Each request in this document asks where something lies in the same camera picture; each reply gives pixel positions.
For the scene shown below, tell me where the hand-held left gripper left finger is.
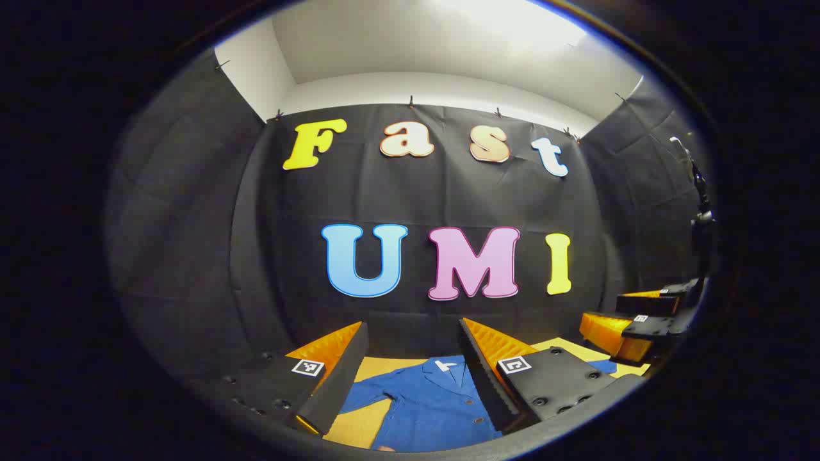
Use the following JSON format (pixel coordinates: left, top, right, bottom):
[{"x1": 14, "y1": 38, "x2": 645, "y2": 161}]
[{"x1": 218, "y1": 321, "x2": 370, "y2": 437}]

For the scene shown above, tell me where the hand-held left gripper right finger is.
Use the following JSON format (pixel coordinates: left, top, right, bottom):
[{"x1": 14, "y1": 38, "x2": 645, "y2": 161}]
[{"x1": 457, "y1": 318, "x2": 643, "y2": 435}]

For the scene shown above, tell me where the blue corduroy shirt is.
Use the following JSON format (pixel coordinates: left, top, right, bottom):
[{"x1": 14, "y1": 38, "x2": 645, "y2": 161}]
[{"x1": 338, "y1": 355, "x2": 619, "y2": 453}]

